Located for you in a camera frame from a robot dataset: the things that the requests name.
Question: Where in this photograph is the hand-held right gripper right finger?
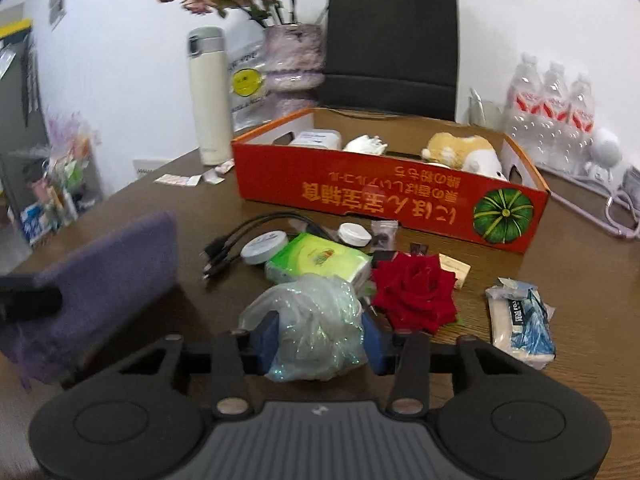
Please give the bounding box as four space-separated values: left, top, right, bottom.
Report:
361 312 523 419

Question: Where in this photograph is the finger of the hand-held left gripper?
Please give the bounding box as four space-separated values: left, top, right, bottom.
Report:
0 274 64 322

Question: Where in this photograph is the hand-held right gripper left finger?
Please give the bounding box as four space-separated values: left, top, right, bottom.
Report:
117 311 281 420

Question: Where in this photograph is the clear plastic bag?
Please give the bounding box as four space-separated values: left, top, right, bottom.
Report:
238 274 370 382

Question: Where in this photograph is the red rose flower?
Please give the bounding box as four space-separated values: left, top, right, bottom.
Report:
371 251 460 335

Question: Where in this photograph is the purple fuzzy cloth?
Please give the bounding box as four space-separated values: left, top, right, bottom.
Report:
0 210 182 391

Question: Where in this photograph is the green tissue packet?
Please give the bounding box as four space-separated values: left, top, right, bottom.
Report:
264 232 375 291

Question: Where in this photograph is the black cable bundle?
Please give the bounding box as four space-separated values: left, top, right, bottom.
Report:
201 212 333 282

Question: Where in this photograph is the white plug adapter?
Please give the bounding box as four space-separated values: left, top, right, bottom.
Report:
337 222 372 249

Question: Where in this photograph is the orange cardboard box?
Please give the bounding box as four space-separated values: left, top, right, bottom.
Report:
231 106 551 254

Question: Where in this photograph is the wooden desktop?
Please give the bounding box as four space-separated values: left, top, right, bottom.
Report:
0 146 640 480

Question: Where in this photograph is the white round tin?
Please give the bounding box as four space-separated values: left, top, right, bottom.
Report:
239 231 291 266

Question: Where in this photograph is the small beige box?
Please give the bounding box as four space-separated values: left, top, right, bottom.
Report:
438 254 473 290

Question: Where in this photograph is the clear packet with dark contents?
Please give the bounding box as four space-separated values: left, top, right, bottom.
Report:
369 220 401 253

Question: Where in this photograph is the white blue tissue packet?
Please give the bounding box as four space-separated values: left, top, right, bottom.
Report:
485 277 558 371

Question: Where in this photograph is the small crumpled white sachet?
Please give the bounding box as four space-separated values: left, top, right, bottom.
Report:
201 158 236 184

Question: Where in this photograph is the white flat sachet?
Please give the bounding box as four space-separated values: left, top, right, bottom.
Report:
153 173 201 187

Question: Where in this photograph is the grey cabinet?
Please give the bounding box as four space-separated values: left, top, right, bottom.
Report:
0 17 53 276

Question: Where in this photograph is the white crumpled paper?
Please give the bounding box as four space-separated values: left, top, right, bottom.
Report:
343 134 388 155

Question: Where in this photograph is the white charger box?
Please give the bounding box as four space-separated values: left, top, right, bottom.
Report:
288 130 344 151

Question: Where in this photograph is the yellow white plush dog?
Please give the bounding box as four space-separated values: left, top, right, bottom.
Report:
420 132 503 179

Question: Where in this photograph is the white thermos bottle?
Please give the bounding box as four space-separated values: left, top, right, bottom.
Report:
187 26 235 167

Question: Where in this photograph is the clear glass cup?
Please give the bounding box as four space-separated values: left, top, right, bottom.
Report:
467 87 503 128

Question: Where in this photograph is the clear bag with yellow smiley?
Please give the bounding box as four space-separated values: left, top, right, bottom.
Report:
227 12 281 132

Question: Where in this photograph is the pink white ceramic vase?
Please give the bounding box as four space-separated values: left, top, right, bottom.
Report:
262 23 327 117

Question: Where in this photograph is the black paper bag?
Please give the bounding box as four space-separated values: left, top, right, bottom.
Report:
318 0 461 122

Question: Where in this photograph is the wire rack with small items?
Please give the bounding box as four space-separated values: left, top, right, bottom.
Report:
17 112 103 248

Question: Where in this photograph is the white wall socket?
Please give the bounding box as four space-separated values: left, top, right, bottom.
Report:
132 157 173 178

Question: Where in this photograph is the purple lanyard cord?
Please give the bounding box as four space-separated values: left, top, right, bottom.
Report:
540 162 640 241

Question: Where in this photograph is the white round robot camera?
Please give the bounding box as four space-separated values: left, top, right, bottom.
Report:
582 127 623 183

